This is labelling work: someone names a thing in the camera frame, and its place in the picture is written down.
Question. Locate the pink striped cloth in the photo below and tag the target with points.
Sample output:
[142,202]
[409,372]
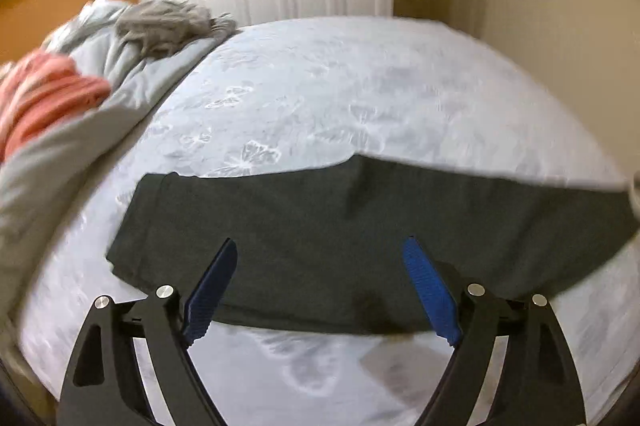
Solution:
[45,94]

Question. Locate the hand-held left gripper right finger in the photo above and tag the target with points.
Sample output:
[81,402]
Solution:
[430,288]

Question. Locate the grey knitted cloth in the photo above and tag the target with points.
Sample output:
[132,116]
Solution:
[167,26]

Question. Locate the light grey blanket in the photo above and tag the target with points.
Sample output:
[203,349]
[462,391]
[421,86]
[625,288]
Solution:
[75,131]

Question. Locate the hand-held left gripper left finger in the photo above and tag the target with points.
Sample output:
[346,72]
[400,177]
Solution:
[212,291]

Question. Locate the dark green pants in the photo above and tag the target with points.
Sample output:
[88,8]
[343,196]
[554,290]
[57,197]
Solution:
[340,231]

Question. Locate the white butterfly print bed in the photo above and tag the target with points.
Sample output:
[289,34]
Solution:
[360,96]

